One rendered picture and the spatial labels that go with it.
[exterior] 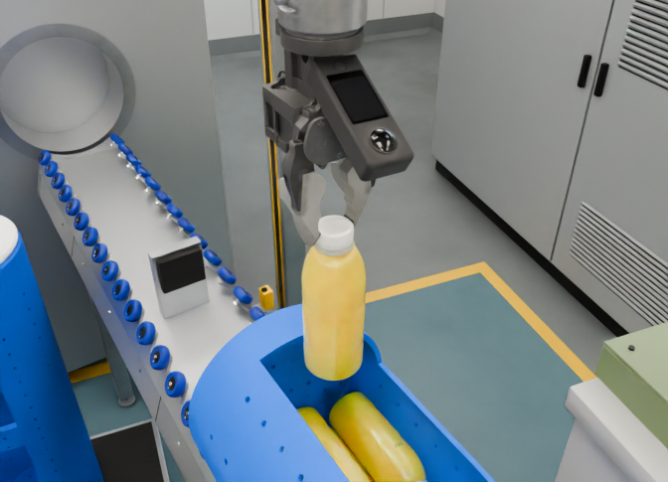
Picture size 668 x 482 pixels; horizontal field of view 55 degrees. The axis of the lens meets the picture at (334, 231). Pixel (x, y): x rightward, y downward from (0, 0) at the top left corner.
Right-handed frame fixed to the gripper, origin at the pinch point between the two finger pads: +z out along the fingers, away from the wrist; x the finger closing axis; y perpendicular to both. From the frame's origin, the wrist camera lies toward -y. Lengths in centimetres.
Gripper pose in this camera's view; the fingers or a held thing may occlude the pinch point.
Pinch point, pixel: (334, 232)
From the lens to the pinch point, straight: 64.9
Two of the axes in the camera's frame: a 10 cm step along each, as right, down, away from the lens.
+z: 0.0, 8.2, 5.8
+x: -8.4, 3.1, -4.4
